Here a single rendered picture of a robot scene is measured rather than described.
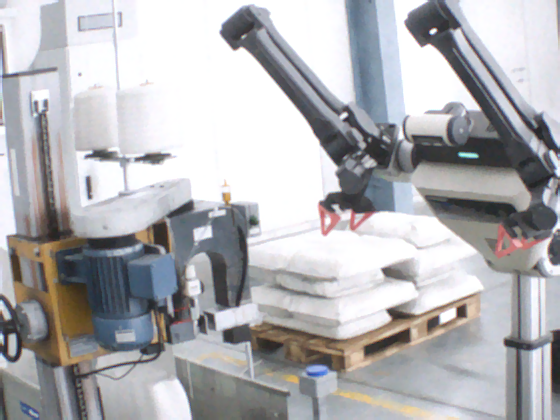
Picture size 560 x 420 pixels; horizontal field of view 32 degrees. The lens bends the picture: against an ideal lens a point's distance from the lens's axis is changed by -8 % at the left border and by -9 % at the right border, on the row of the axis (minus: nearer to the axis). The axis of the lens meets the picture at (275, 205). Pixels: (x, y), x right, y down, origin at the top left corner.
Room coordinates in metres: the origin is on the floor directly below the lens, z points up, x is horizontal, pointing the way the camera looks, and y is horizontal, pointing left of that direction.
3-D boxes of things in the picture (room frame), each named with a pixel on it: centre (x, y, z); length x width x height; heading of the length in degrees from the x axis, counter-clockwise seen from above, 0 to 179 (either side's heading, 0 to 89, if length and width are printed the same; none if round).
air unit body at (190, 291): (2.58, 0.23, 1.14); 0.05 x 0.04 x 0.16; 129
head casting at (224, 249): (2.79, 0.27, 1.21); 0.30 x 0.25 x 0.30; 39
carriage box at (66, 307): (2.55, 0.51, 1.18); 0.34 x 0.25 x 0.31; 129
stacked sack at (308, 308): (5.50, -0.38, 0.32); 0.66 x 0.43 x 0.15; 131
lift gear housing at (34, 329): (2.41, 0.65, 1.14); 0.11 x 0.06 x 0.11; 39
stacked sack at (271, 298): (5.81, -0.13, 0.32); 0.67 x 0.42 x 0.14; 133
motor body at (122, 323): (2.34, 0.39, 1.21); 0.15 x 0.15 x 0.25
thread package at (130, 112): (2.44, 0.28, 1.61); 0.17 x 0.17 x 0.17
